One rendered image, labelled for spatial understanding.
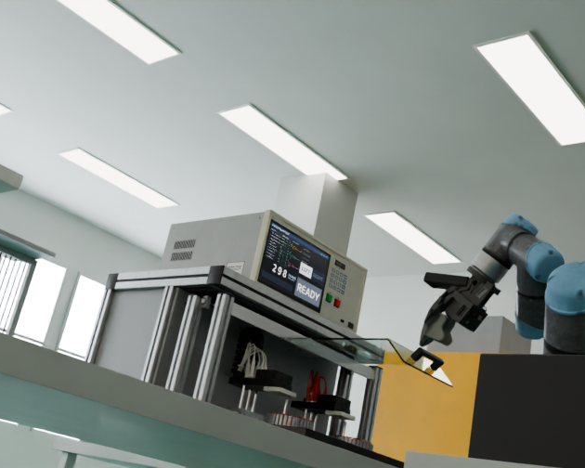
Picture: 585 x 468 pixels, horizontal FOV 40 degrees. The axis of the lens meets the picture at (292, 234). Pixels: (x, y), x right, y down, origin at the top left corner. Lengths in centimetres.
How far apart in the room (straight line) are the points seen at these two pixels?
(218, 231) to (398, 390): 399
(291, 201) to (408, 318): 238
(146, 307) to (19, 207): 690
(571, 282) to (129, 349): 107
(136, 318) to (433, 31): 305
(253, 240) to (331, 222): 446
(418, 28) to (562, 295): 332
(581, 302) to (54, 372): 89
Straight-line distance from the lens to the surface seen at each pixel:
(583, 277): 153
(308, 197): 650
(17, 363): 112
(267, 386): 190
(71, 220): 921
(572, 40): 468
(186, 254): 220
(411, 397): 591
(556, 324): 153
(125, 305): 210
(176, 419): 129
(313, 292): 213
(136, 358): 200
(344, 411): 210
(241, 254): 204
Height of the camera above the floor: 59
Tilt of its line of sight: 20 degrees up
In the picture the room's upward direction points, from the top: 12 degrees clockwise
